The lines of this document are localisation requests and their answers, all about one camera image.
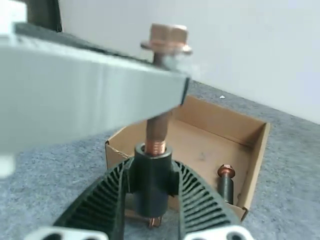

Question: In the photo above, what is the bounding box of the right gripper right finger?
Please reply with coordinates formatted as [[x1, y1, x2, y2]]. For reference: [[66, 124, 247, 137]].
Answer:
[[173, 160, 254, 240]]

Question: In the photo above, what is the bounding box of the cardboard box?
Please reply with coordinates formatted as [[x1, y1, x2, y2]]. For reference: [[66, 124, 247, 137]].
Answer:
[[104, 94, 271, 224]]

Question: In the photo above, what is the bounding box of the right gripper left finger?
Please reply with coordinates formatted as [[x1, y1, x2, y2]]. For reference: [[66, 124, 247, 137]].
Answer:
[[23, 157, 136, 240]]

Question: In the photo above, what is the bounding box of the black cylindrical sleeve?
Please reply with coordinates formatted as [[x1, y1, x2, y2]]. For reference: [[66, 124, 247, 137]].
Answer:
[[134, 141, 176, 217], [219, 174, 236, 205]]

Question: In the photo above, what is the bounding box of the copper flange bolt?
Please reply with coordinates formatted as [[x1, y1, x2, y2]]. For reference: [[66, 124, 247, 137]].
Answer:
[[216, 163, 235, 180], [124, 214, 165, 226], [139, 23, 194, 157]]

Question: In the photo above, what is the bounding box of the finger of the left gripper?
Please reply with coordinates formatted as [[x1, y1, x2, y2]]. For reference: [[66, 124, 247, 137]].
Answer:
[[0, 0, 190, 77], [0, 34, 190, 179]]

